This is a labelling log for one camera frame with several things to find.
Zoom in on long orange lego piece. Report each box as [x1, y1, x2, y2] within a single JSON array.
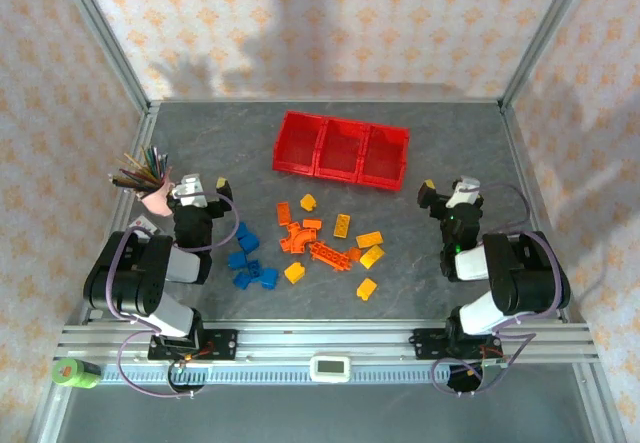
[[308, 242, 351, 273]]

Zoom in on pink cup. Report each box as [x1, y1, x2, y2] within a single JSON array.
[[139, 165, 176, 219]]

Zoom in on small grey card box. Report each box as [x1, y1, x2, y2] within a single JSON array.
[[128, 215, 159, 237]]

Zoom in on bunch of coloured pencils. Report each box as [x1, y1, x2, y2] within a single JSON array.
[[107, 143, 171, 199]]

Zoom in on green tape roll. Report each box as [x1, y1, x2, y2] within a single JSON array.
[[51, 356, 103, 390]]

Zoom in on white digital timer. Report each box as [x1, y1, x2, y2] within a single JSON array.
[[309, 355, 353, 382]]

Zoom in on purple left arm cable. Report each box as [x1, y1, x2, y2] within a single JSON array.
[[107, 192, 241, 399]]

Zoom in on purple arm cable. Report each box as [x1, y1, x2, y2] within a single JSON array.
[[107, 192, 241, 399], [432, 182, 571, 397]]

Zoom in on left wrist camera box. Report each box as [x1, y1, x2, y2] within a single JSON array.
[[171, 173, 207, 209]]

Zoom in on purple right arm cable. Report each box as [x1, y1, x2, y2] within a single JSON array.
[[432, 182, 571, 397]]

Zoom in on aluminium side rail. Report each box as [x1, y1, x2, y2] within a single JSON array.
[[499, 105, 586, 324], [79, 102, 161, 324]]

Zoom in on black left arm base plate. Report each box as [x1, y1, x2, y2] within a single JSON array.
[[147, 328, 239, 363]]

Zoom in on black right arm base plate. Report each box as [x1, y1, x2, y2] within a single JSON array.
[[412, 327, 501, 362]]

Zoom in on grey slotted cable duct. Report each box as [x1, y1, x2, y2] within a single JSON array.
[[102, 362, 501, 387]]

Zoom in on aluminium mounting rail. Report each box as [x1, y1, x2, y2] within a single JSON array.
[[54, 320, 599, 364]]

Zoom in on aluminium frame post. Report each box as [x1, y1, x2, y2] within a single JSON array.
[[498, 0, 596, 112], [52, 0, 154, 114]]

